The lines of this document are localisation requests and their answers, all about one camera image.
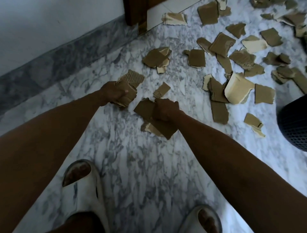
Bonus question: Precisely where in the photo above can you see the person's right hand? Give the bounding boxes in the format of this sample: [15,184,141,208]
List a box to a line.
[152,98,180,122]

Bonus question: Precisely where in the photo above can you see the person's left hand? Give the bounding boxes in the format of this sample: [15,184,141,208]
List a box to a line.
[99,81,129,105]

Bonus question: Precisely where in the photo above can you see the torn brown paper handful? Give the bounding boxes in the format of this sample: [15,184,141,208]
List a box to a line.
[111,69,145,108]
[133,98,179,141]

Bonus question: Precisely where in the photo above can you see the brown paper pieces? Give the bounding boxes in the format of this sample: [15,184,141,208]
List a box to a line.
[142,0,307,139]

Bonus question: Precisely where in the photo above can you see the black bin with liner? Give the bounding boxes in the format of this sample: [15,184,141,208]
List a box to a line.
[277,95,307,152]

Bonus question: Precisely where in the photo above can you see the person's right forearm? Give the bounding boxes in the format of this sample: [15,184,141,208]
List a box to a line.
[171,111,307,233]

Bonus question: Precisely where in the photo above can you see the person's left forearm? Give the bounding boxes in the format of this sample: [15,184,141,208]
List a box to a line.
[0,92,110,233]

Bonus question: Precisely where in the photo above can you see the person's left white sandal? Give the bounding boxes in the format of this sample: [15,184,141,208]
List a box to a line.
[60,159,111,233]

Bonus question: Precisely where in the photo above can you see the person's white sandal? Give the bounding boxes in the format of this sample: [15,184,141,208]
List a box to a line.
[177,204,223,233]
[60,159,111,233]

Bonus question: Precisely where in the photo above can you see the person's right white sandal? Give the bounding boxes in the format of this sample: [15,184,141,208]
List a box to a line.
[177,204,223,233]

